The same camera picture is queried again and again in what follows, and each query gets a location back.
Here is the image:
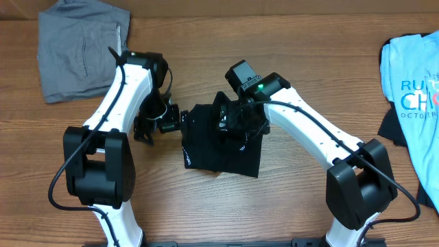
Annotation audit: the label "light blue printed t-shirt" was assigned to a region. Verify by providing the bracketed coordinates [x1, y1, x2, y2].
[379, 30, 439, 213]

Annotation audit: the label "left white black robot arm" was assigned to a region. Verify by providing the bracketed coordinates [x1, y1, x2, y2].
[60, 51, 180, 246]

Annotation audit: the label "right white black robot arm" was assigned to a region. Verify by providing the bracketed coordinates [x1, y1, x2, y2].
[180, 61, 397, 246]

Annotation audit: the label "black polo shirt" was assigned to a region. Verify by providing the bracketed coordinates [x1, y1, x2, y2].
[181, 91, 263, 178]

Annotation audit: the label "black garment under t-shirt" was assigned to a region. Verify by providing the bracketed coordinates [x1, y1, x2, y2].
[377, 32, 439, 209]

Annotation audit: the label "brown cardboard backboard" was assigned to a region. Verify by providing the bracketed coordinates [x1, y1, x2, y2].
[0, 0, 439, 21]

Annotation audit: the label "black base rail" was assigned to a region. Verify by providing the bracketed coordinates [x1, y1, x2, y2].
[82, 236, 388, 247]

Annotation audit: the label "folded grey trousers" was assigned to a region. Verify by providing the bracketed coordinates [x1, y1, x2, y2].
[37, 0, 130, 104]

